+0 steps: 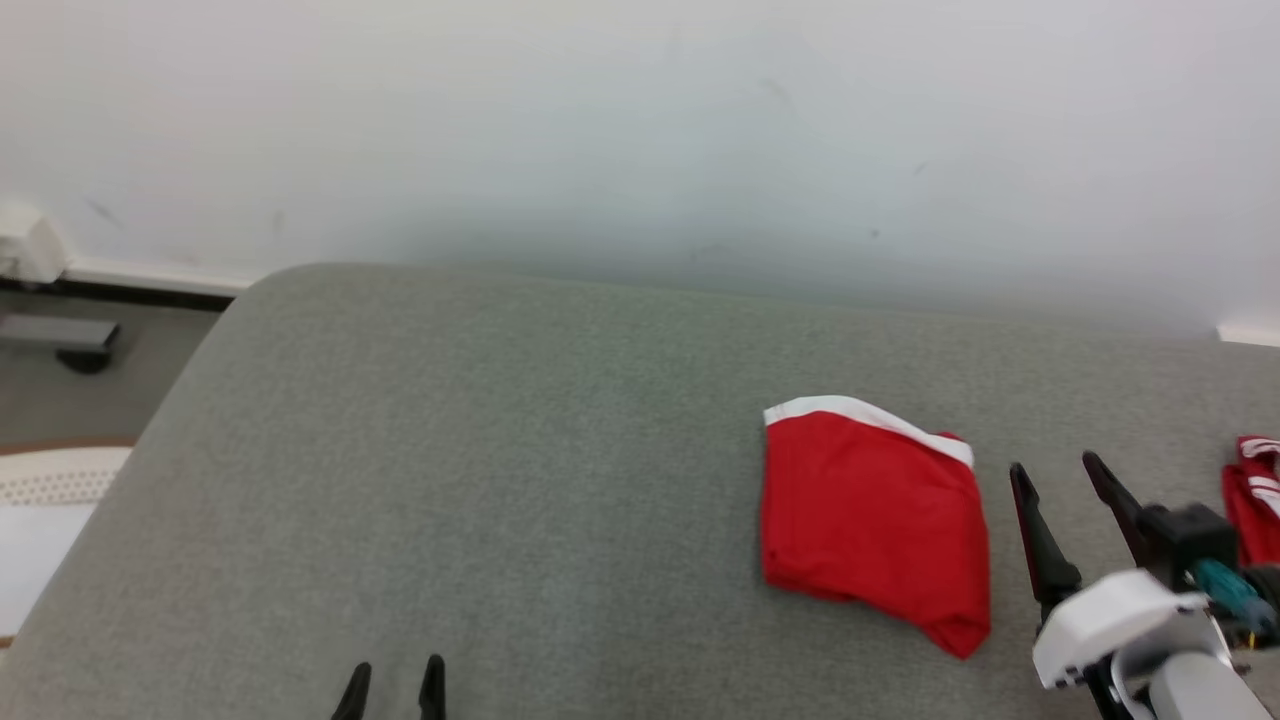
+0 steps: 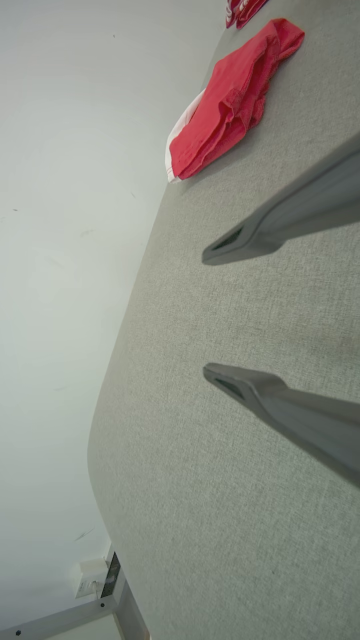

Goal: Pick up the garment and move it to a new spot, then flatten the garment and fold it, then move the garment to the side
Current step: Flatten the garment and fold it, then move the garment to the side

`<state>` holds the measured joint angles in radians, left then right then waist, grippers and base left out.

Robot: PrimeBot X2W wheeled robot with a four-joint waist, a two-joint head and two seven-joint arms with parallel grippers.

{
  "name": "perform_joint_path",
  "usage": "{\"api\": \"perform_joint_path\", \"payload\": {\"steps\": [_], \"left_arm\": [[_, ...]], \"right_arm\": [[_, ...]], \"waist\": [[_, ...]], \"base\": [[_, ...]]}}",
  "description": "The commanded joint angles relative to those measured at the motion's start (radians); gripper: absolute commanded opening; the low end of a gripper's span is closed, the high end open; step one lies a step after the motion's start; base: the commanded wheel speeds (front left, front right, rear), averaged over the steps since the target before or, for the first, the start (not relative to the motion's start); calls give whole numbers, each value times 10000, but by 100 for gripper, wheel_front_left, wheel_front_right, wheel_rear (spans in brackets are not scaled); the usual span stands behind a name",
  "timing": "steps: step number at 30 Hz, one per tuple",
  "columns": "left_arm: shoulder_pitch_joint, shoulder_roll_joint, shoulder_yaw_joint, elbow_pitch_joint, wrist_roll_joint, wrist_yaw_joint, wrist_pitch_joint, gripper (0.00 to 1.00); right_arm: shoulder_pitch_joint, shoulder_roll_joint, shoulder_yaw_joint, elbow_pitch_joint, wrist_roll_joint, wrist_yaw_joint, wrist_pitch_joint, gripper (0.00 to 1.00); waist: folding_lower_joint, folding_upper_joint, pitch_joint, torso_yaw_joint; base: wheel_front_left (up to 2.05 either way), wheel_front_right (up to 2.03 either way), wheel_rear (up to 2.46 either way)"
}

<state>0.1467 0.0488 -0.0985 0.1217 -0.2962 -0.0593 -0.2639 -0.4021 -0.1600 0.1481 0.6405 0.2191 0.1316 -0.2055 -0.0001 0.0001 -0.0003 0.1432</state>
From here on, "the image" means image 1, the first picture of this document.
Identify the white wall corner box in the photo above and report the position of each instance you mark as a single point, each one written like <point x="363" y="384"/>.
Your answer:
<point x="30" y="245"/>

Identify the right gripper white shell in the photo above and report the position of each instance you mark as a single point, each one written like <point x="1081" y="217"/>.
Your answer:
<point x="1110" y="625"/>

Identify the white perforated laundry basket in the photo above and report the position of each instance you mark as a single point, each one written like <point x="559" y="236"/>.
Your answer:
<point x="50" y="500"/>

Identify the red shirt with white panels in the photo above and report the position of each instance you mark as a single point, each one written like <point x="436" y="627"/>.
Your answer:
<point x="870" y="520"/>

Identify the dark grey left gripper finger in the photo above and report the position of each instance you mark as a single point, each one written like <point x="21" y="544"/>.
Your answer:
<point x="433" y="695"/>
<point x="355" y="700"/>

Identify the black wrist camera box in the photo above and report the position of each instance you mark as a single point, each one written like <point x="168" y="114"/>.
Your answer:
<point x="1190" y="535"/>

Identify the red garment with white cuffs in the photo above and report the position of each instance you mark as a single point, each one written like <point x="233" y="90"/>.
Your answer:
<point x="1255" y="525"/>

